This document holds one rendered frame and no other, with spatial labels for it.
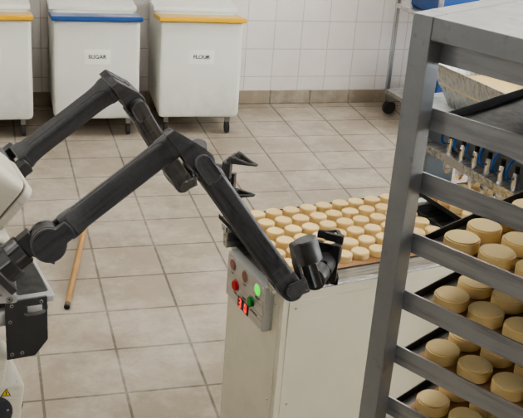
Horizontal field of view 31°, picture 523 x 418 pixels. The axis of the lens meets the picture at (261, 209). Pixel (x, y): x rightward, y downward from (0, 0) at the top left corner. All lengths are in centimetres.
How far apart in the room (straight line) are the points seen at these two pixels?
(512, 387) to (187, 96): 486
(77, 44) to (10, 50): 39
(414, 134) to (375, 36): 581
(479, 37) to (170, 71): 490
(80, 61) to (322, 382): 355
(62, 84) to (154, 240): 156
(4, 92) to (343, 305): 365
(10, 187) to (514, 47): 137
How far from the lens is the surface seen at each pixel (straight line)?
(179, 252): 461
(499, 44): 117
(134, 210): 504
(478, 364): 141
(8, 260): 214
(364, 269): 266
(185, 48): 598
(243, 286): 270
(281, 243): 263
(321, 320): 265
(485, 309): 137
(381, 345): 139
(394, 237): 131
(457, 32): 120
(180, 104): 608
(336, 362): 276
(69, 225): 214
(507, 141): 122
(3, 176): 222
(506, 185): 290
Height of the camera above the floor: 206
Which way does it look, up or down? 24 degrees down
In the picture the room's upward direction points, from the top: 5 degrees clockwise
